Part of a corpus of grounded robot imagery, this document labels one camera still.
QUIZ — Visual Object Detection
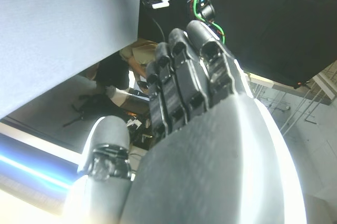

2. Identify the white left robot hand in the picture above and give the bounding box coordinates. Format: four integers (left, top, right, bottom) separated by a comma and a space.
63, 20, 309, 224

